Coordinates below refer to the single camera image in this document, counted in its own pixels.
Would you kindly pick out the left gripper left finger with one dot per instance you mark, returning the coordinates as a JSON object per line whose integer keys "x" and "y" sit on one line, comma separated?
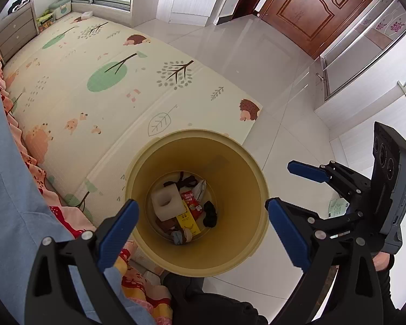
{"x": 99, "y": 250}

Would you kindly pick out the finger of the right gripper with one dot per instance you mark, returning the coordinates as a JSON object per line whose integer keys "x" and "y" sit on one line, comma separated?
{"x": 307, "y": 171}

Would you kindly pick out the pink floral bed skirt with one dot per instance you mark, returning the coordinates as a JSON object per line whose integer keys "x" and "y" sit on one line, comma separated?
{"x": 88, "y": 226}

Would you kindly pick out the dark maroon sock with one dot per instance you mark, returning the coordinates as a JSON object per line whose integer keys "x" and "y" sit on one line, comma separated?
{"x": 183, "y": 182}

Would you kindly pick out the green white storage box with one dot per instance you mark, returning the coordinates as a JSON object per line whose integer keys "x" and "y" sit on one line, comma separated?
{"x": 60, "y": 8}

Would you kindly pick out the white grey sock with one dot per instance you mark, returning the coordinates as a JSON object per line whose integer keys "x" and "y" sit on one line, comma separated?
{"x": 199, "y": 190}

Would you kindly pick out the yellow trash bin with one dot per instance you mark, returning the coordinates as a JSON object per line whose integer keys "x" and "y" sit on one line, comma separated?
{"x": 235, "y": 185}

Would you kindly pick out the black clothes on nightstand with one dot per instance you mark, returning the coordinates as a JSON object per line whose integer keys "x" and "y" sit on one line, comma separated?
{"x": 16, "y": 5}

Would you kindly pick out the blue bed sheet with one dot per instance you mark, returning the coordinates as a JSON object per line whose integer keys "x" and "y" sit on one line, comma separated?
{"x": 48, "y": 274}

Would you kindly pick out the yellow carton box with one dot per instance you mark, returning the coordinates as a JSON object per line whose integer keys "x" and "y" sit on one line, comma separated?
{"x": 187, "y": 221}

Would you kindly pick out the person's right hand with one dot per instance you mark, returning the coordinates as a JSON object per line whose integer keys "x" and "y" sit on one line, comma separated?
{"x": 381, "y": 261}

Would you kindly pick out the blue brown cream sock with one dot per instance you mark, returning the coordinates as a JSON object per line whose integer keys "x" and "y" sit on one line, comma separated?
{"x": 181, "y": 236}

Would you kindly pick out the cartoon play mat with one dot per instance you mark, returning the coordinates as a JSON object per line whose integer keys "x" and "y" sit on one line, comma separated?
{"x": 90, "y": 94}

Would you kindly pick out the black sock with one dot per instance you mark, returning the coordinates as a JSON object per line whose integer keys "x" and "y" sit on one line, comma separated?
{"x": 211, "y": 218}

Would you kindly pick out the black sleeved right forearm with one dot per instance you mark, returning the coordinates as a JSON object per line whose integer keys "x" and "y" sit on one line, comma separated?
{"x": 390, "y": 312}

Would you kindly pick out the red snack wrapper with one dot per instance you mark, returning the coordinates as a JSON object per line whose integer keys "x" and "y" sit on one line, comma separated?
{"x": 192, "y": 204}

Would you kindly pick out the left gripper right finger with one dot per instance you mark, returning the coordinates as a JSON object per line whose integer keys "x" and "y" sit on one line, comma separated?
{"x": 305, "y": 252}

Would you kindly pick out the brown wooden door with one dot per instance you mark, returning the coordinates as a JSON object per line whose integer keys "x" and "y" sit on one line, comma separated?
{"x": 313, "y": 25}

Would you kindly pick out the grey nightstand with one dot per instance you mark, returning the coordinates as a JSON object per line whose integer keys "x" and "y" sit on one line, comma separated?
{"x": 16, "y": 30}

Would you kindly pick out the white foam block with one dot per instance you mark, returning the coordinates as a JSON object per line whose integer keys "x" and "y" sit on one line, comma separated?
{"x": 167, "y": 203}

